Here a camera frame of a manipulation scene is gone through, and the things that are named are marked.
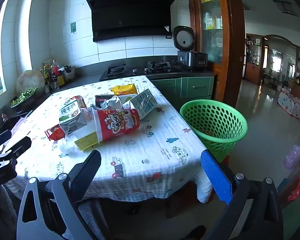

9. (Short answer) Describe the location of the red cartoon paper tub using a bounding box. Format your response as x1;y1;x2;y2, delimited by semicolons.
91;107;141;145

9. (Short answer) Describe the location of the blue white carton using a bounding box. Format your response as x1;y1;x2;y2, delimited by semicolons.
122;89;157;119

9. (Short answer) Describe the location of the red plastic stool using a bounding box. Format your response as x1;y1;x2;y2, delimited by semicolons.
216;154;230;165

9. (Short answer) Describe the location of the black cardboard box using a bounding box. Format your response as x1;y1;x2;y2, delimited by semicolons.
95;94;120;108

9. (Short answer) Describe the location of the ceiling vent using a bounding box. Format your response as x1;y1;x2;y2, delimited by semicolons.
274;0;299;17

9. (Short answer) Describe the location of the black range hood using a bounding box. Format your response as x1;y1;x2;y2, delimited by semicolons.
86;0;180;43

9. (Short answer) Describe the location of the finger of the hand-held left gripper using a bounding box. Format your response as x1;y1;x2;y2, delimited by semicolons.
4;136;32;160
0;129;12;152

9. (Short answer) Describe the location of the white bottle yellow label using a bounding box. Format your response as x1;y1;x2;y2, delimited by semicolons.
57;132;100;157

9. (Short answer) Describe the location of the red snack packet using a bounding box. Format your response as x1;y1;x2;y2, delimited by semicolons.
45;124;65;140

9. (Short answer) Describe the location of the person's dark shoe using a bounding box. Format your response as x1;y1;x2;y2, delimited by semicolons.
182;225;207;240

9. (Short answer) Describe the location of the bowl of green vegetables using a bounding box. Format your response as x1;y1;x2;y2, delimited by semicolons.
10;87;40;113

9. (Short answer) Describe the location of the metal utensil pot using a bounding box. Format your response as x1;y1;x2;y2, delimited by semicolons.
62;65;75;82

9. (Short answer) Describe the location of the wooden hallway cabinet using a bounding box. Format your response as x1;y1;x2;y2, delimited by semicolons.
245;34;265;84

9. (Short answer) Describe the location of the printed white tablecloth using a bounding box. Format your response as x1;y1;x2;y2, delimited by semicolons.
5;75;213;204

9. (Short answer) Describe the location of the purple plastic bag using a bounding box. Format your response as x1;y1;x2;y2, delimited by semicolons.
284;144;300;170

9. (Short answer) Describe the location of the green plastic bin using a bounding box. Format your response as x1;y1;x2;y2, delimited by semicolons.
282;197;300;240

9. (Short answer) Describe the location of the cluster of condiment bottles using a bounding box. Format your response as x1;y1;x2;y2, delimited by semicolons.
41;59;65;93

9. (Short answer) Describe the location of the green perforated plastic basket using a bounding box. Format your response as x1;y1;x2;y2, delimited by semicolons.
179;99;248;163

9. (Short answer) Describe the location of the polka dot play tent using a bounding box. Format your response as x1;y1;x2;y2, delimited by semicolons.
277;86;300;120

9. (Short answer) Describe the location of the black rice cooker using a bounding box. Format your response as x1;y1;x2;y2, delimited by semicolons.
173;25;208;71

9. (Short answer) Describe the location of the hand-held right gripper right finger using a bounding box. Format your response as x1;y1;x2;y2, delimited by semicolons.
200;149;284;240

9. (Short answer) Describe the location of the grey checked cloth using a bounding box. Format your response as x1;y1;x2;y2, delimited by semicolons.
76;199;110;240

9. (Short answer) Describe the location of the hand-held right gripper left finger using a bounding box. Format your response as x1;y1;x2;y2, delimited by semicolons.
16;149;102;240

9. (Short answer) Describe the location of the yellow snack packet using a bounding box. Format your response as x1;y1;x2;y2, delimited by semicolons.
111;83;138;96

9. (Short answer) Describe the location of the green white milk carton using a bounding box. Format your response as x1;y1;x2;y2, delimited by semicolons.
59;97;88;137

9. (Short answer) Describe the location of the green kitchen cabinet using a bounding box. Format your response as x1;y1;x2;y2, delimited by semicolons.
151;76;215;110

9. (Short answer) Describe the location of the black gas stove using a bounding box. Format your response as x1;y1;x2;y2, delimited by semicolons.
99;60;182;81

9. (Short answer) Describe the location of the wooden glass door cabinet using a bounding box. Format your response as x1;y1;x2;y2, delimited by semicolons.
186;0;246;108

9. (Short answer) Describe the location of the white paper cup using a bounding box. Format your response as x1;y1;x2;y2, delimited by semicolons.
115;94;138;109

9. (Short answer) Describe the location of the white paper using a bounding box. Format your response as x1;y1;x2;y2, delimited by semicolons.
100;97;122;110

